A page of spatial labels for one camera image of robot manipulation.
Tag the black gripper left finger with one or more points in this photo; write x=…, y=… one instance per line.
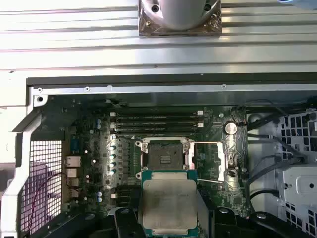
x=125, y=223

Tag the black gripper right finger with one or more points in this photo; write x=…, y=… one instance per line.
x=225, y=223

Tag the CPU with silver top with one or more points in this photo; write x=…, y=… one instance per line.
x=168, y=203

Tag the metal socket cover frame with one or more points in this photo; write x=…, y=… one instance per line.
x=221, y=161

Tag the CPU socket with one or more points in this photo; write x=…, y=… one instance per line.
x=163, y=151

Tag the black RAM slot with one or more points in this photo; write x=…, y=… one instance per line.
x=153, y=119
x=153, y=114
x=153, y=125
x=153, y=130

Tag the green motherboard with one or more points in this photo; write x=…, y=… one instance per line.
x=223, y=198

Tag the metal rear port block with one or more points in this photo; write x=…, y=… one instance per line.
x=72, y=171

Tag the grey metal drive cage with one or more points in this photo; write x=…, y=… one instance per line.
x=297, y=178

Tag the silver coin battery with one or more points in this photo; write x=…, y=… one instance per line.
x=230, y=127

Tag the black open PC case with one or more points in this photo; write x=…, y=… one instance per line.
x=158, y=89

